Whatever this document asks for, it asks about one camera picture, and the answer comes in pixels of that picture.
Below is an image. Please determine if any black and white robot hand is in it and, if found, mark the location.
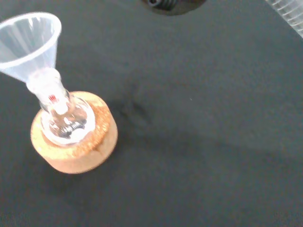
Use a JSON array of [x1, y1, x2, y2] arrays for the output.
[[141, 0, 207, 16]]

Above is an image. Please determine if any black cloth bench cover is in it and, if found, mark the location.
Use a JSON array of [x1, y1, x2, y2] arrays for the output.
[[0, 0, 303, 227]]

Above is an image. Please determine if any clear plastic funnel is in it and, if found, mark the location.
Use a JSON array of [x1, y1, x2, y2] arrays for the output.
[[0, 12, 62, 96]]

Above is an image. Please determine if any round-bottom glass flask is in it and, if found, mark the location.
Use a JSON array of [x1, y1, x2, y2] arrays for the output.
[[26, 69, 97, 146]]

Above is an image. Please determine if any cork ring stand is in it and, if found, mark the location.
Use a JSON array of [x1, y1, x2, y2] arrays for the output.
[[30, 91, 118, 175]]

